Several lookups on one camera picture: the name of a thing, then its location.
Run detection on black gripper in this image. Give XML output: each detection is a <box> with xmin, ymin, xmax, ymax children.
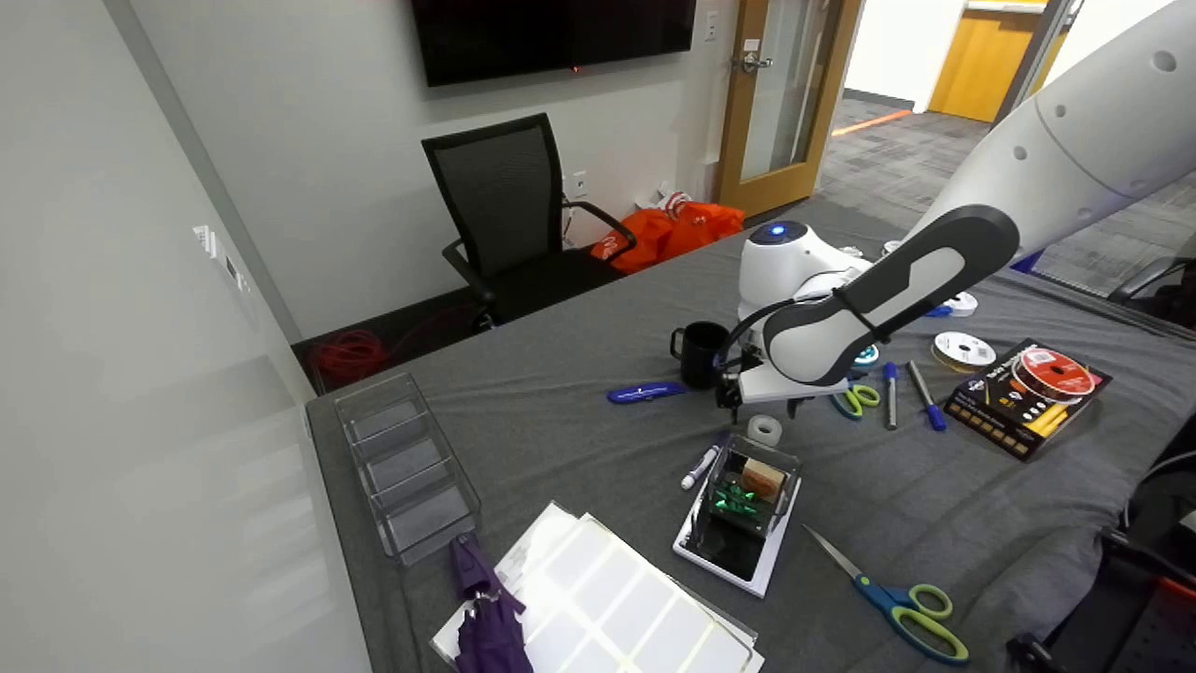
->
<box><xmin>711</xmin><ymin>350</ymin><xmax>768</xmax><ymax>414</ymax></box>

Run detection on translucent white tape roll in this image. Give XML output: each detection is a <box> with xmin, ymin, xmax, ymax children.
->
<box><xmin>744</xmin><ymin>410</ymin><xmax>789</xmax><ymax>453</ymax></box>

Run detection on clear plastic organizer container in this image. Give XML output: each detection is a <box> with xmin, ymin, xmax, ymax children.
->
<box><xmin>333</xmin><ymin>370</ymin><xmax>486</xmax><ymax>571</ymax></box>

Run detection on black mug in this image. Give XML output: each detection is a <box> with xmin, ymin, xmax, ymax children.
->
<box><xmin>666</xmin><ymin>317</ymin><xmax>736</xmax><ymax>391</ymax></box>

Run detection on white marker pen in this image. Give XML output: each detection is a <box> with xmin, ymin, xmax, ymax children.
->
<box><xmin>677</xmin><ymin>441</ymin><xmax>724</xmax><ymax>495</ymax></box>

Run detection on blue marker pen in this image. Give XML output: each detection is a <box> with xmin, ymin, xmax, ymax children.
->
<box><xmin>905</xmin><ymin>359</ymin><xmax>952</xmax><ymax>438</ymax></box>
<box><xmin>607</xmin><ymin>379</ymin><xmax>691</xmax><ymax>406</ymax></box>
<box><xmin>878</xmin><ymin>359</ymin><xmax>905</xmax><ymax>435</ymax></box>

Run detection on copper gift bow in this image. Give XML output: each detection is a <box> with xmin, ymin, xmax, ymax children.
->
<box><xmin>736</xmin><ymin>458</ymin><xmax>794</xmax><ymax>502</ymax></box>

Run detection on green gift bow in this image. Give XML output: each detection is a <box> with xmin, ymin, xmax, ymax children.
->
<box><xmin>706</xmin><ymin>477</ymin><xmax>777</xmax><ymax>539</ymax></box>

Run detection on small green blue scissors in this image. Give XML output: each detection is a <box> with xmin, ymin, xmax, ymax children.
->
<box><xmin>830</xmin><ymin>375</ymin><xmax>886</xmax><ymax>424</ymax></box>

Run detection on grey table cloth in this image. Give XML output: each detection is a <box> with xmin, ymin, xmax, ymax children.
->
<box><xmin>302</xmin><ymin>192</ymin><xmax>1196</xmax><ymax>673</ymax></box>

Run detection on orange bag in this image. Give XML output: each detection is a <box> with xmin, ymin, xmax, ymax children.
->
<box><xmin>591</xmin><ymin>198</ymin><xmax>752</xmax><ymax>276</ymax></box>

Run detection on white spool gold ribbon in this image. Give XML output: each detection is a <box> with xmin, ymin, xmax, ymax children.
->
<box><xmin>930</xmin><ymin>329</ymin><xmax>1003</xmax><ymax>379</ymax></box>

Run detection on wooden door with glass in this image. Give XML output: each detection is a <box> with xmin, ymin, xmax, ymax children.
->
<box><xmin>716</xmin><ymin>0</ymin><xmax>866</xmax><ymax>221</ymax></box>

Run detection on white label sheets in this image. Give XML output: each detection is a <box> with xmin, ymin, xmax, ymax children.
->
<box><xmin>428</xmin><ymin>499</ymin><xmax>768</xmax><ymax>673</ymax></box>

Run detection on black glove box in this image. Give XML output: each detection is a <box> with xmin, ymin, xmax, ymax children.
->
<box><xmin>941</xmin><ymin>335</ymin><xmax>1115</xmax><ymax>463</ymax></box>

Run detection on large green blue scissors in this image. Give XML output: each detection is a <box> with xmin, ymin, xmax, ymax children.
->
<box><xmin>799</xmin><ymin>519</ymin><xmax>975</xmax><ymax>669</ymax></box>

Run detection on black office chair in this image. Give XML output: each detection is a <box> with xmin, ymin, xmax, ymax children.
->
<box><xmin>418</xmin><ymin>107</ymin><xmax>645</xmax><ymax>329</ymax></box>

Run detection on orange ribbon spool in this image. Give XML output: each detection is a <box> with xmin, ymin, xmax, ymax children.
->
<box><xmin>1008</xmin><ymin>349</ymin><xmax>1107</xmax><ymax>406</ymax></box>

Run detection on purple cloth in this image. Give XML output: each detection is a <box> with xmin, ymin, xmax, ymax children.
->
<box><xmin>445</xmin><ymin>530</ymin><xmax>537</xmax><ymax>673</ymax></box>

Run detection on yellow wooden door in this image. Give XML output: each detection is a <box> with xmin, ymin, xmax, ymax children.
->
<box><xmin>927</xmin><ymin>5</ymin><xmax>1061</xmax><ymax>129</ymax></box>

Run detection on red cable coil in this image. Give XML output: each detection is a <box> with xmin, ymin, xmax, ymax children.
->
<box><xmin>308</xmin><ymin>325</ymin><xmax>404</xmax><ymax>391</ymax></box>

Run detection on black wall television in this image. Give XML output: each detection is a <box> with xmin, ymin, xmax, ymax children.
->
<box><xmin>407</xmin><ymin>0</ymin><xmax>703</xmax><ymax>91</ymax></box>

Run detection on white wall thermostat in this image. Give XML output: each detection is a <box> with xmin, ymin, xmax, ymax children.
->
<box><xmin>189</xmin><ymin>221</ymin><xmax>230</xmax><ymax>267</ymax></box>

